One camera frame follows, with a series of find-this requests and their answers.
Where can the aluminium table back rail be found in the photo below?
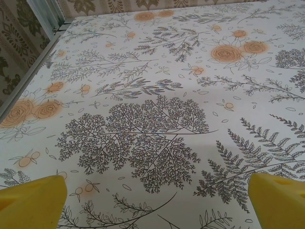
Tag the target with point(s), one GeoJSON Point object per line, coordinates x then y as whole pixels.
{"type": "Point", "coordinates": [66, 24]}

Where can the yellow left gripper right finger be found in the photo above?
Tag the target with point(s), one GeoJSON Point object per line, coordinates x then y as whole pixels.
{"type": "Point", "coordinates": [276, 205]}

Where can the aluminium table side rail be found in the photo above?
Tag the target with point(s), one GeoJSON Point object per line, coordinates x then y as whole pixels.
{"type": "Point", "coordinates": [28, 76]}

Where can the floral patterned table cover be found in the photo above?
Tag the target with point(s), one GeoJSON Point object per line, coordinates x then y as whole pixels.
{"type": "Point", "coordinates": [152, 95]}

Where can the aluminium frame corner post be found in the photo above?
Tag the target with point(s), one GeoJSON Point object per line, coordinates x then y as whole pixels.
{"type": "Point", "coordinates": [48, 16]}

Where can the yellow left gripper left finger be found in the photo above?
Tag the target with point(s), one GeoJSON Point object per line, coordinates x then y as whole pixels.
{"type": "Point", "coordinates": [31, 202]}

